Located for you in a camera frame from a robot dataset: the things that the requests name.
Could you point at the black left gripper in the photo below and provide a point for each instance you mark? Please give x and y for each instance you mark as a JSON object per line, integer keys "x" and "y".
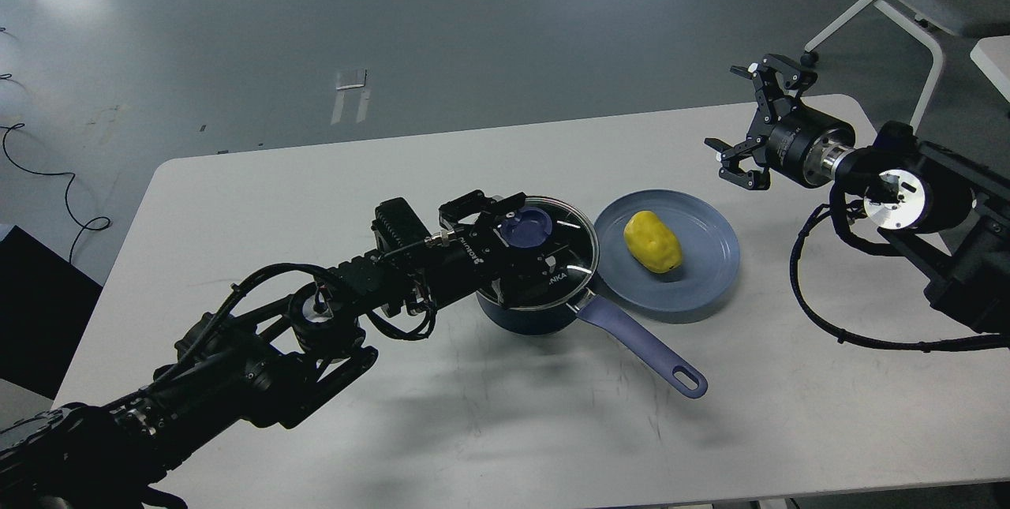
{"x": 464, "y": 257}

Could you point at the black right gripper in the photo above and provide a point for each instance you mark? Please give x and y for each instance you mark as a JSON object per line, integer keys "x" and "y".
{"x": 801, "y": 143}

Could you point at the glass pot lid blue knob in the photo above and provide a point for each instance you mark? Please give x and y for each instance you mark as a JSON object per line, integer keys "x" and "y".
{"x": 551, "y": 254}

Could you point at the yellow potato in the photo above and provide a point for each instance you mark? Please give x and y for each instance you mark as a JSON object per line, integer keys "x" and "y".
{"x": 651, "y": 243}

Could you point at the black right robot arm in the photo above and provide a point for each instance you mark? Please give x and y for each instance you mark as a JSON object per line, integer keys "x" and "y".
{"x": 900, "y": 196}

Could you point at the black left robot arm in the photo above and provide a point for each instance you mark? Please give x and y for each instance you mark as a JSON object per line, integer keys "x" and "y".
{"x": 286, "y": 341}

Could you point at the dark blue saucepan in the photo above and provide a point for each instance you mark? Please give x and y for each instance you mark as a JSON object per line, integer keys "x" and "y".
{"x": 593, "y": 308}

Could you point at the blue plate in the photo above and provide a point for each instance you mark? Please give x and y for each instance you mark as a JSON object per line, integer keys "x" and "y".
{"x": 688, "y": 294}

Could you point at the white table at right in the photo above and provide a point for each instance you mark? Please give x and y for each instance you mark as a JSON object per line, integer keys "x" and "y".
{"x": 991, "y": 56}

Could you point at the black box at left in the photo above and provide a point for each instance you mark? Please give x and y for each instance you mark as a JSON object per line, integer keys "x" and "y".
{"x": 46, "y": 305}

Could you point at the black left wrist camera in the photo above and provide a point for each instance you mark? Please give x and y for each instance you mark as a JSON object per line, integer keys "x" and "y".
{"x": 396, "y": 226}

